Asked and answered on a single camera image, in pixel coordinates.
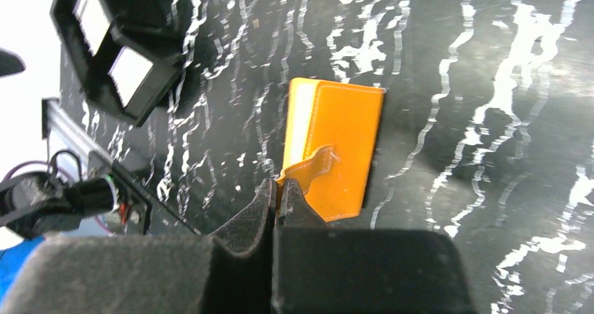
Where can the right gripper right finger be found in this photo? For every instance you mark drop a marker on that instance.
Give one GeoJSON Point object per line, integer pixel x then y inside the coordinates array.
{"type": "Point", "coordinates": [317, 269]}

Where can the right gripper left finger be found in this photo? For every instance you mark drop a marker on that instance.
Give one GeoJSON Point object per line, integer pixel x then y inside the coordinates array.
{"type": "Point", "coordinates": [227, 271]}

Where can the orange card holder wallet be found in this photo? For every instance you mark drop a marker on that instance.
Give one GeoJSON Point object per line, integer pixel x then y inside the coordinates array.
{"type": "Point", "coordinates": [330, 136]}

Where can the black card tray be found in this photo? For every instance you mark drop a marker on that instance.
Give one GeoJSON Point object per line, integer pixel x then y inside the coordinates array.
{"type": "Point", "coordinates": [138, 24]}

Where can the white card stack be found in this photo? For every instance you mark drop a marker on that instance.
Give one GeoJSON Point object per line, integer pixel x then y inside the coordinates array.
{"type": "Point", "coordinates": [93, 22]}
{"type": "Point", "coordinates": [128, 72]}

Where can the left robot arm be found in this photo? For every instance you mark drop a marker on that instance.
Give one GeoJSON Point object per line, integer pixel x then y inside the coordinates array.
{"type": "Point", "coordinates": [42, 197]}

